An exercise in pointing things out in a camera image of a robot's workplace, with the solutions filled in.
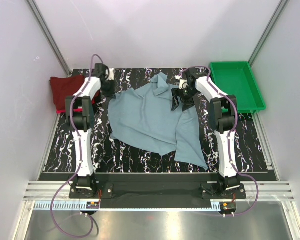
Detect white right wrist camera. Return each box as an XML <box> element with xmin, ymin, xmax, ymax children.
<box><xmin>175</xmin><ymin>75</ymin><xmax>188</xmax><ymax>90</ymax></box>

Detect light blue t shirt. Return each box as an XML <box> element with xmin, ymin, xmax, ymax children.
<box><xmin>108</xmin><ymin>72</ymin><xmax>208</xmax><ymax>170</ymax></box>

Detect dark red folded t shirt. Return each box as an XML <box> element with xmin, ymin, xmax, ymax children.
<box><xmin>49</xmin><ymin>75</ymin><xmax>85</xmax><ymax>114</ymax></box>

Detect bright red folded t shirt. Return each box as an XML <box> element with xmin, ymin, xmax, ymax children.
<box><xmin>56</xmin><ymin>107</ymin><xmax>83</xmax><ymax>115</ymax></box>

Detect aluminium front rail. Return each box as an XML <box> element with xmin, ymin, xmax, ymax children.
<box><xmin>23</xmin><ymin>181</ymin><xmax>294</xmax><ymax>202</ymax></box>

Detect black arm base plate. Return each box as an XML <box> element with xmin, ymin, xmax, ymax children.
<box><xmin>69</xmin><ymin>182</ymin><xmax>247</xmax><ymax>200</ymax></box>

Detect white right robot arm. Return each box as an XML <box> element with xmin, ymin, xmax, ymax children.
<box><xmin>171</xmin><ymin>66</ymin><xmax>241</xmax><ymax>199</ymax></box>

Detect green plastic bin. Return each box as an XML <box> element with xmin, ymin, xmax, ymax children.
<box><xmin>209</xmin><ymin>61</ymin><xmax>266</xmax><ymax>114</ymax></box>

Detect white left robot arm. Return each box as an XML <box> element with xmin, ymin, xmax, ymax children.
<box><xmin>65</xmin><ymin>63</ymin><xmax>115</xmax><ymax>199</ymax></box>

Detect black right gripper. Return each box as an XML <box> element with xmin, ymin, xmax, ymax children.
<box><xmin>171</xmin><ymin>86</ymin><xmax>199</xmax><ymax>112</ymax></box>

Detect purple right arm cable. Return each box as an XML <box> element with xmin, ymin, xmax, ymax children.
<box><xmin>181</xmin><ymin>65</ymin><xmax>260</xmax><ymax>217</ymax></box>

